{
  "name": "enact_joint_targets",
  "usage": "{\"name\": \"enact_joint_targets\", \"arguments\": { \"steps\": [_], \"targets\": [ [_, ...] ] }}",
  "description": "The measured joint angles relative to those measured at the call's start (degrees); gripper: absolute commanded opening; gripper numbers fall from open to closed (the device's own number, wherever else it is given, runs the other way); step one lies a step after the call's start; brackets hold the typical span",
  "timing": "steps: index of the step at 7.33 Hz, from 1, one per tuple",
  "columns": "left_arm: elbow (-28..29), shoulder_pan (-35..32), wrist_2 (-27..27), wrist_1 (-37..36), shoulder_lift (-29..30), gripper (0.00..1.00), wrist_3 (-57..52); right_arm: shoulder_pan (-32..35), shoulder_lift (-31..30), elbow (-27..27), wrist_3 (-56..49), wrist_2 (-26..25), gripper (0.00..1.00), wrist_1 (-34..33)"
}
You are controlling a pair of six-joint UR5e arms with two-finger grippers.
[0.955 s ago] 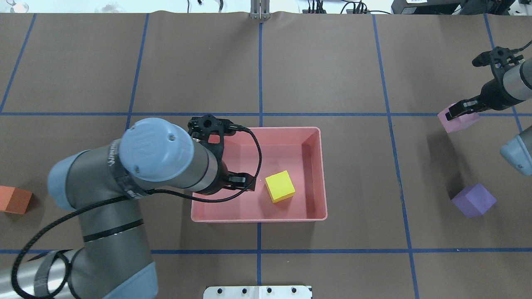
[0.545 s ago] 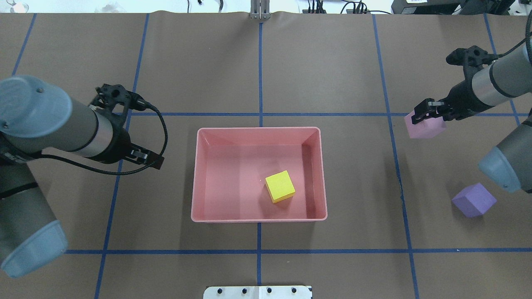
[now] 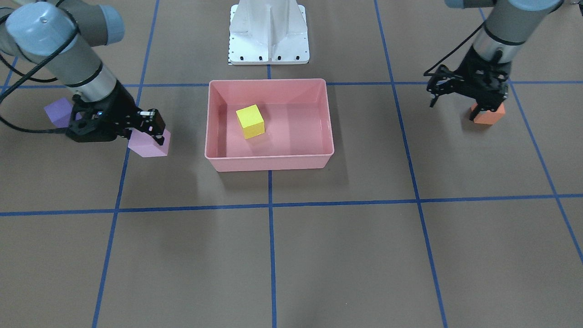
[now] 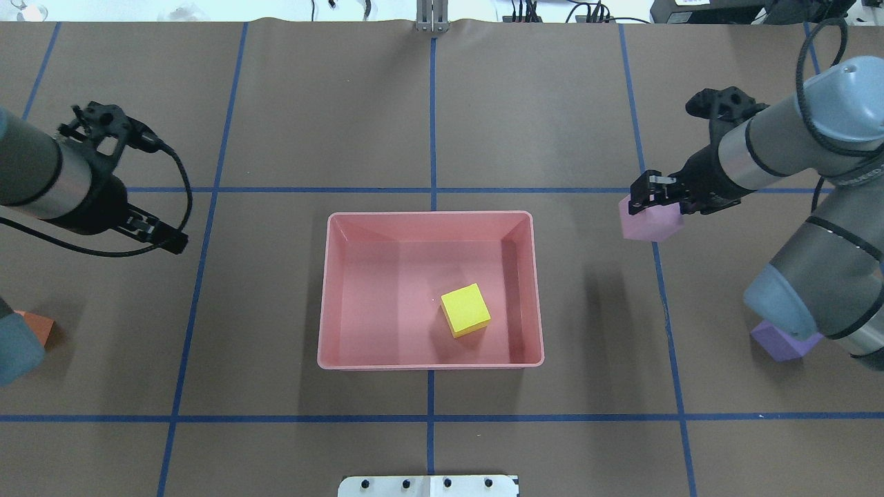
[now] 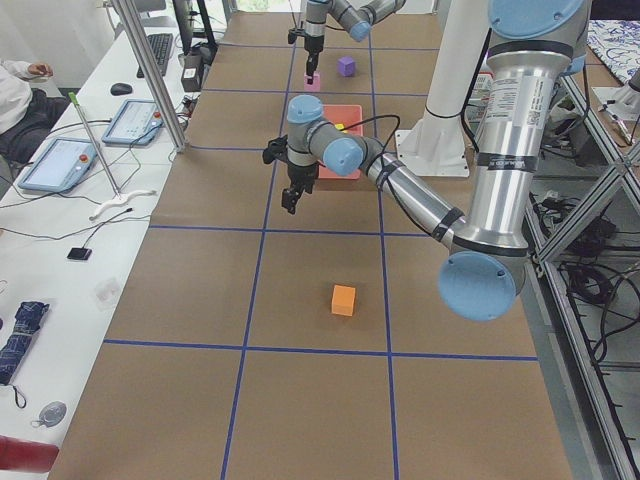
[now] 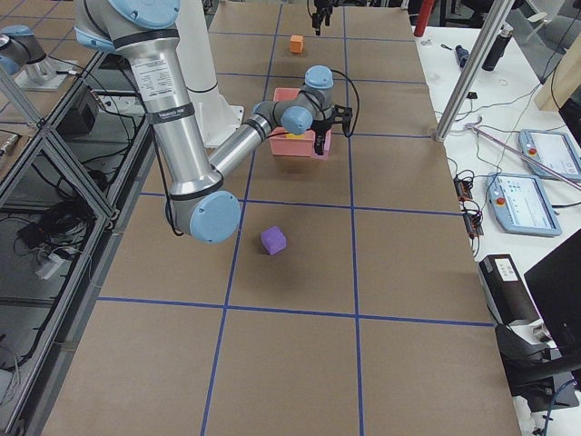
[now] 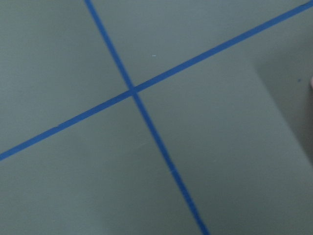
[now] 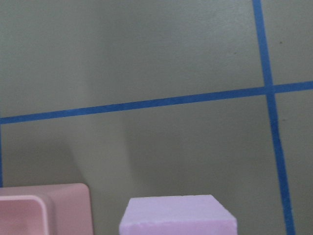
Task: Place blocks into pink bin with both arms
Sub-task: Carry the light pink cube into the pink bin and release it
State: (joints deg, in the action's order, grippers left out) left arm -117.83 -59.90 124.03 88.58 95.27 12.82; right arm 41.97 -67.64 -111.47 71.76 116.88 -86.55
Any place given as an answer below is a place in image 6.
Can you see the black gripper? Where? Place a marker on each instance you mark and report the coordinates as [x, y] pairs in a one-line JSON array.
[[322, 125], [319, 8]]

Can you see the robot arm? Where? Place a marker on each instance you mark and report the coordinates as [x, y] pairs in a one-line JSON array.
[[20, 49], [197, 203]]

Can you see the pink plastic bin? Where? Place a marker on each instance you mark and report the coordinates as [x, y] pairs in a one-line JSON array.
[[294, 119]]

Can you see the orange foam block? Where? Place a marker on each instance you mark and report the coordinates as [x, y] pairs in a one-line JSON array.
[[296, 45]]

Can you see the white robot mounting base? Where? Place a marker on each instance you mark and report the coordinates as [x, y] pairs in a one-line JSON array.
[[216, 119]]

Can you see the purple foam block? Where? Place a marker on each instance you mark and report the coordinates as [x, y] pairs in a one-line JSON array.
[[273, 240]]

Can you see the black water bottle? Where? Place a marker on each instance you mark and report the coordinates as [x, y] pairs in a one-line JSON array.
[[498, 48]]

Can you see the near teach pendant tablet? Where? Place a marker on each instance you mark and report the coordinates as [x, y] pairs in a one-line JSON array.
[[520, 205]]

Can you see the teach pendant tablet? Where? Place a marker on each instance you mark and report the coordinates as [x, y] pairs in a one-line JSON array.
[[520, 205], [554, 150]]

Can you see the far teach pendant tablet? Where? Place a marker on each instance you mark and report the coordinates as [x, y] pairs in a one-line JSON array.
[[554, 150]]

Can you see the black box on table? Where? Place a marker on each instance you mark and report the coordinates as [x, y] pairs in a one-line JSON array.
[[507, 296]]

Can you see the black monitor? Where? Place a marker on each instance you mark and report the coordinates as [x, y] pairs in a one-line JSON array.
[[534, 371]]

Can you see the aluminium frame post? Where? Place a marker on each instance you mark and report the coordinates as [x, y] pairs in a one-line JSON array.
[[486, 37]]

